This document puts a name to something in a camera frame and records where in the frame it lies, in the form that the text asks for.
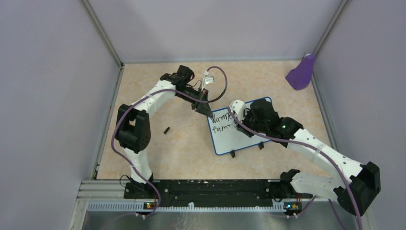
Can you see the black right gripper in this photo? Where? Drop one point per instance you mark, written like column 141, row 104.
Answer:
column 249, row 133

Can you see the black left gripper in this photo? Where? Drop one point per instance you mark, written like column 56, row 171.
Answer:
column 202, row 107

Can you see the blue framed whiteboard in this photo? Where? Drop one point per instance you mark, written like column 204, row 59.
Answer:
column 225, row 137

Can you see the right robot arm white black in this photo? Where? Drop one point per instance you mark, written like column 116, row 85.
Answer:
column 352, row 184

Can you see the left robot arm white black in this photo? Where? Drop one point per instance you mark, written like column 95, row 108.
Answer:
column 133, row 130

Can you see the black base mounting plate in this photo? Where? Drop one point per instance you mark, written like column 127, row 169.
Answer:
column 212, row 193

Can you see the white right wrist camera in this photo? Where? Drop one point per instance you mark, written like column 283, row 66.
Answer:
column 237, row 108

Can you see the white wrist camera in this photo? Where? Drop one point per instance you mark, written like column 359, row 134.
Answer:
column 237, row 108
column 207, row 79

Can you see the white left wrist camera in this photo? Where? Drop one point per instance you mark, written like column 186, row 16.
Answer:
column 207, row 79

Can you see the white slotted cable duct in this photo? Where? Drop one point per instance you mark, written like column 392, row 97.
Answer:
column 136, row 206

